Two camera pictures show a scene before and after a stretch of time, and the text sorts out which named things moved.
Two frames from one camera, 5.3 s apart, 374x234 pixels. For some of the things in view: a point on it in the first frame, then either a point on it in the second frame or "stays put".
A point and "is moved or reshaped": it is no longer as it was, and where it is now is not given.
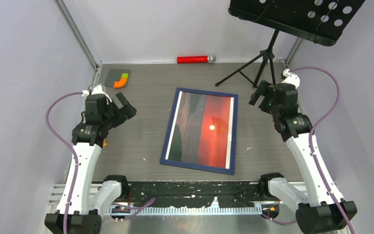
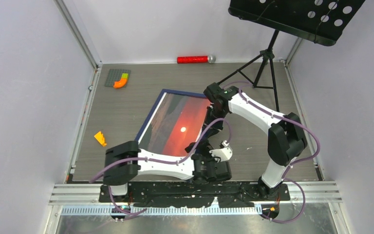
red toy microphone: [210, 59] stays put
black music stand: [321, 21] stays put
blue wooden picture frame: [201, 132] is moved or reshaped
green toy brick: [125, 75] stays put
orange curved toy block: [120, 84] stays put
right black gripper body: [273, 107] -> [212, 115]
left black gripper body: [109, 117] -> [209, 159]
